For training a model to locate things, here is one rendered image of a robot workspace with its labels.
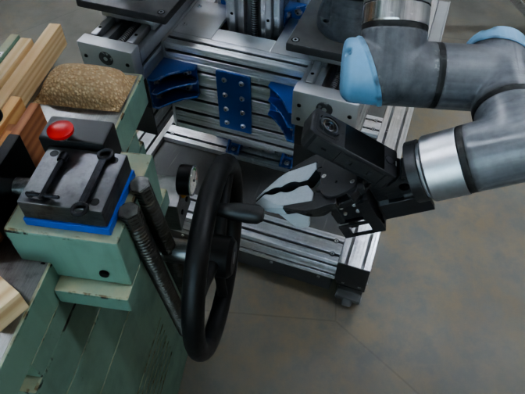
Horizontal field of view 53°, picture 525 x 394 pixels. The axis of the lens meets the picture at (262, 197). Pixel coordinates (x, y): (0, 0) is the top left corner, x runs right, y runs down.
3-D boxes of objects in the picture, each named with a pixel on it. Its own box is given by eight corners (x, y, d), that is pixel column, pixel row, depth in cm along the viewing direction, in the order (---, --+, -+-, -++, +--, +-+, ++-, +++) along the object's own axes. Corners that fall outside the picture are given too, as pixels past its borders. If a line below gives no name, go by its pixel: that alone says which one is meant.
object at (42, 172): (111, 236, 58) (99, 204, 54) (17, 223, 59) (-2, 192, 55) (145, 152, 66) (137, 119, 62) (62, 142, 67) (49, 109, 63)
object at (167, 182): (183, 231, 110) (178, 207, 104) (126, 223, 111) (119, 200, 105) (192, 200, 115) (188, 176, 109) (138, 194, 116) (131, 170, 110)
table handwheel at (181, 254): (252, 228, 94) (221, 392, 77) (145, 215, 96) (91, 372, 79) (248, 111, 71) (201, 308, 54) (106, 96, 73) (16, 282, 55)
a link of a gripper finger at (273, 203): (270, 241, 69) (335, 228, 65) (248, 216, 65) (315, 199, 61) (274, 223, 71) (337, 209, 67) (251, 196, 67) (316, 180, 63)
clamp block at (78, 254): (131, 289, 64) (116, 247, 57) (26, 274, 65) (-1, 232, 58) (164, 196, 73) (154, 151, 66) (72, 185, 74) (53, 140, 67)
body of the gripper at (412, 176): (340, 241, 65) (438, 222, 60) (310, 199, 60) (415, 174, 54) (344, 195, 70) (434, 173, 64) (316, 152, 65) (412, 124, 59)
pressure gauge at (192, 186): (193, 209, 105) (188, 181, 99) (174, 206, 105) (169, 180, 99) (200, 185, 109) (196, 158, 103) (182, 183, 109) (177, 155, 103)
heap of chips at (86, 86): (119, 112, 80) (114, 93, 77) (33, 103, 81) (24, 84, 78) (137, 76, 86) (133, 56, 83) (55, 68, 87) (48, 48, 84)
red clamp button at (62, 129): (69, 144, 59) (66, 137, 58) (44, 141, 60) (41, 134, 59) (79, 126, 61) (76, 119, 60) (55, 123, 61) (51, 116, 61)
